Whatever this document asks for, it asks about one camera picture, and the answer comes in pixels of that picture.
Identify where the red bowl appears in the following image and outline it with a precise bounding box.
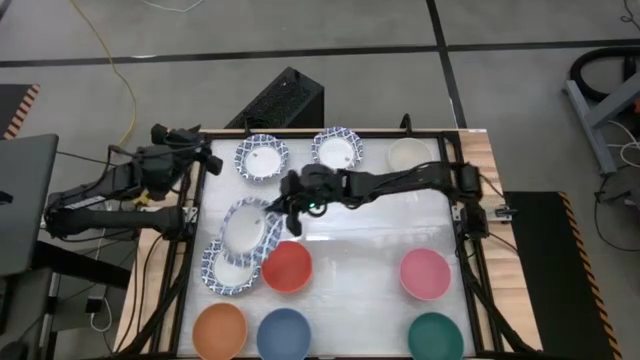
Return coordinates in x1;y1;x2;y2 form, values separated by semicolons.
260;240;314;294

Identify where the grey metal stand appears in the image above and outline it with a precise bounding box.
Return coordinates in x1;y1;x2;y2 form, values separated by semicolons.
562;72;640;176

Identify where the white floor cable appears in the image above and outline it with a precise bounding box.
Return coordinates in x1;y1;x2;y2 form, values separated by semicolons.
139;0;206;14

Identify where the black hazard-striped floor mat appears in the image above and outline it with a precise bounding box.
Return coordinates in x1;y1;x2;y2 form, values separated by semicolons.
502;191;624;360
0;83;42;141

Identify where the white bowl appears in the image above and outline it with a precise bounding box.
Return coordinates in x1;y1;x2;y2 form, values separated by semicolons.
387;137;434;172

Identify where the green bowl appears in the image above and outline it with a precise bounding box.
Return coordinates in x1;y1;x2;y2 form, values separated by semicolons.
407;312;465;360

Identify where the black hose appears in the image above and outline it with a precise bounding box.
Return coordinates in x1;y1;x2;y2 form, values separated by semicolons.
569;46;640;104

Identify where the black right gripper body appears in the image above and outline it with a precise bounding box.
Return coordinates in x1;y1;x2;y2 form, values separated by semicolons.
280;163;351;218

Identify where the black perforated box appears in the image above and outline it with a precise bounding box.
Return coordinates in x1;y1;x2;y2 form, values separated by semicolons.
224;66;326;130

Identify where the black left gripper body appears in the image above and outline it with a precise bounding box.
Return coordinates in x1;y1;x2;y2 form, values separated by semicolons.
138;127;204;199

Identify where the blue floral paper bowl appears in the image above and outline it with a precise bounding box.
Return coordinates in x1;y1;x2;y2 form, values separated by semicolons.
219;197;285;261
234;133;291;182
200;238;263;297
310;126;365;170

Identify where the yellow floor cable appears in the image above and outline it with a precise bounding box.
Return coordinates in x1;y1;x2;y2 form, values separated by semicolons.
69;0;139;147

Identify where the grey monitor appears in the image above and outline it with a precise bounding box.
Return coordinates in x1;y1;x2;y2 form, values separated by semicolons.
0;133;60;279

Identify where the orange bowl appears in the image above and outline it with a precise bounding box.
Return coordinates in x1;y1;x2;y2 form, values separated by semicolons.
191;302;249;360

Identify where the pink bowl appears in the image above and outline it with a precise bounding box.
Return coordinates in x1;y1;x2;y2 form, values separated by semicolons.
399;248;453;302

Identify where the black aluminium table frame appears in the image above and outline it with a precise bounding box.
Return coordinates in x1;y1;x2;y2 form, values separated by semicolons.
119;113;539;360

